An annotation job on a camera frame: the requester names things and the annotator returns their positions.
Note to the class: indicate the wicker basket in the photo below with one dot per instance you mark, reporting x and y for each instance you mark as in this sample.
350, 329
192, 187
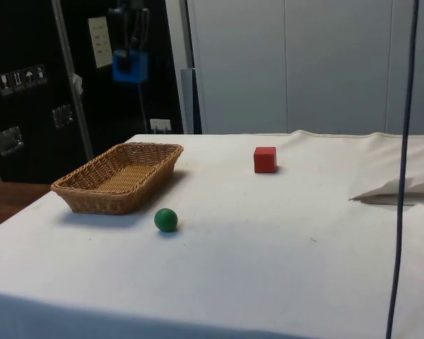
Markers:
120, 180

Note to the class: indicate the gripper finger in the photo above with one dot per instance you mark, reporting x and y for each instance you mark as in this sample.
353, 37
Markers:
122, 39
140, 28

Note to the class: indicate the green ball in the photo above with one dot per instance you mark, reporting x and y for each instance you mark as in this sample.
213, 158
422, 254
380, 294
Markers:
166, 220

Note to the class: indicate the red cube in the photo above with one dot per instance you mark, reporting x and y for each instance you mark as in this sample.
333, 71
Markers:
265, 160

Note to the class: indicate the pale grey locker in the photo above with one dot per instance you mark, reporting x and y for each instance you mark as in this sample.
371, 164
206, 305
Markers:
335, 63
236, 63

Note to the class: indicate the black cabinet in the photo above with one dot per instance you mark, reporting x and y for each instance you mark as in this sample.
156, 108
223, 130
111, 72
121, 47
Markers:
28, 46

